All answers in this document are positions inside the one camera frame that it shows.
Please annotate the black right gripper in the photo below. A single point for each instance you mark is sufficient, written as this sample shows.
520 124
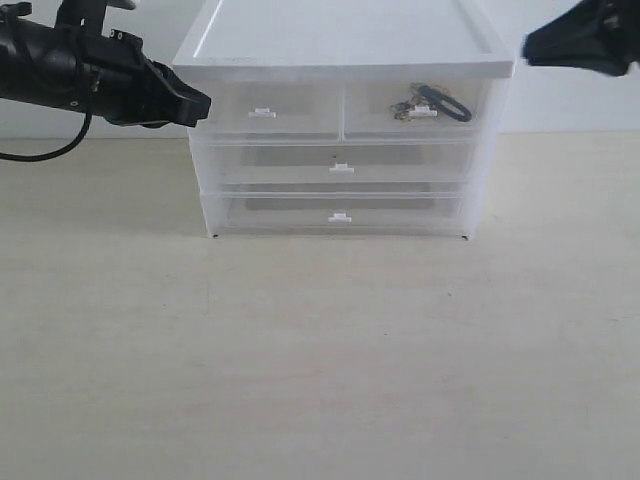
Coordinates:
599 36

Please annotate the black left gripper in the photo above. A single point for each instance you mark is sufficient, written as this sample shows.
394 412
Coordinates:
120 84

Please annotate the gold keychain with black strap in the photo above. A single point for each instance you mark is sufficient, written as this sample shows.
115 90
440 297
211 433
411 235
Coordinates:
430 102

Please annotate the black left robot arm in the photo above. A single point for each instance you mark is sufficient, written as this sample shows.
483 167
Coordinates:
73 65

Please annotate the clear plastic container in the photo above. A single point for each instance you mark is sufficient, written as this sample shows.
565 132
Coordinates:
394 208
293 164

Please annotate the white plastic drawer cabinet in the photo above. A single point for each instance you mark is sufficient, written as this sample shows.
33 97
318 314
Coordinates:
344 43

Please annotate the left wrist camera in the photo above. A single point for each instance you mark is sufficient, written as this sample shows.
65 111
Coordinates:
123 4

